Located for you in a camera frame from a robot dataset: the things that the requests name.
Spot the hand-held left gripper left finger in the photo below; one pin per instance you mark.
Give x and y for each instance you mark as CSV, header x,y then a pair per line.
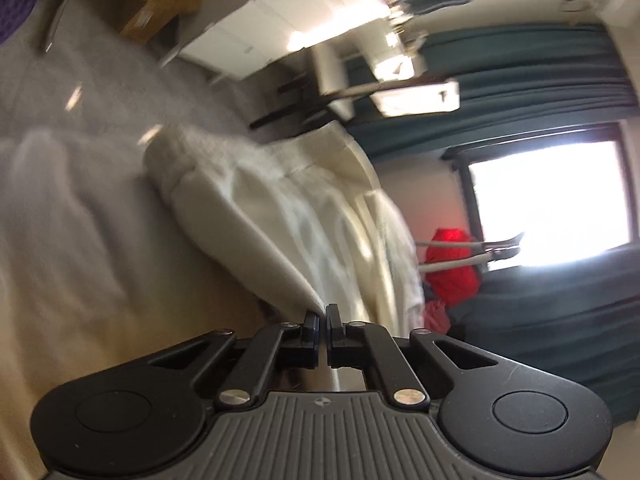
x,y
310,345

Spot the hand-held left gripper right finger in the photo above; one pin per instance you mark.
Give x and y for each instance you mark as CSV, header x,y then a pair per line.
x,y
335,347

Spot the cream sweatpants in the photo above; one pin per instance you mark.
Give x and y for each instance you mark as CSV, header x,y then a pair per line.
x,y
260,200

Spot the red cloth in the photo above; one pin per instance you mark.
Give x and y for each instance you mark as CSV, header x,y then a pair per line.
x,y
452,270

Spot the garment steamer stand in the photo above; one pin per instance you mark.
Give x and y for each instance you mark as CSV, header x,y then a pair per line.
x,y
480,250

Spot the teal curtain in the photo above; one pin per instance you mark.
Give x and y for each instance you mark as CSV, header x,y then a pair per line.
x,y
550,320
500,70

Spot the dark framed window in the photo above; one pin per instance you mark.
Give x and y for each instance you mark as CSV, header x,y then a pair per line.
x,y
550,195

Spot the white chest of drawers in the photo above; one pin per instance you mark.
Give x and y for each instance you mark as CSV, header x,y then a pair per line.
x,y
260,25

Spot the white chair with black frame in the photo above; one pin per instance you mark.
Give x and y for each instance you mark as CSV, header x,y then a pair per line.
x,y
415,97

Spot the dark wall socket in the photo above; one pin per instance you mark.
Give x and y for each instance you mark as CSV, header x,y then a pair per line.
x,y
569,1

